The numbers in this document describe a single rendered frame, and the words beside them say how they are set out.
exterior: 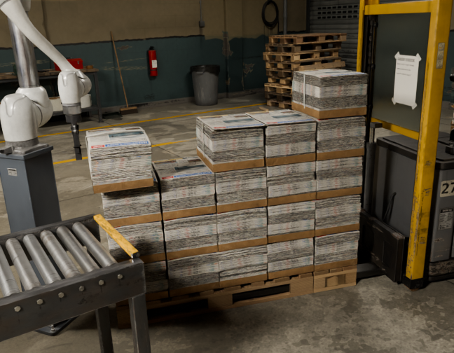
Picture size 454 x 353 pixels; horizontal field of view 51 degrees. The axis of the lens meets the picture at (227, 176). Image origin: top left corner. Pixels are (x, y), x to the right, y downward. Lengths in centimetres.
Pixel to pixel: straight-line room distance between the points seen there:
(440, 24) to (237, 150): 119
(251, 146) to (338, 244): 84
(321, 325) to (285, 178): 82
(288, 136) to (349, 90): 41
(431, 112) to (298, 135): 70
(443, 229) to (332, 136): 90
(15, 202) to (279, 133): 141
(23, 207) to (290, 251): 146
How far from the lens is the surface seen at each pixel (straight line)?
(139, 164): 231
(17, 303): 162
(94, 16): 920
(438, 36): 270
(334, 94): 264
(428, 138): 277
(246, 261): 273
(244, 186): 256
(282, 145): 256
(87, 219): 212
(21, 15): 252
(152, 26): 959
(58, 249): 188
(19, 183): 257
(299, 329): 270
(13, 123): 252
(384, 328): 278
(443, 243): 314
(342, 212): 285
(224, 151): 246
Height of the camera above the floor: 158
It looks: 18 degrees down
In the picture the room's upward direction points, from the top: 2 degrees counter-clockwise
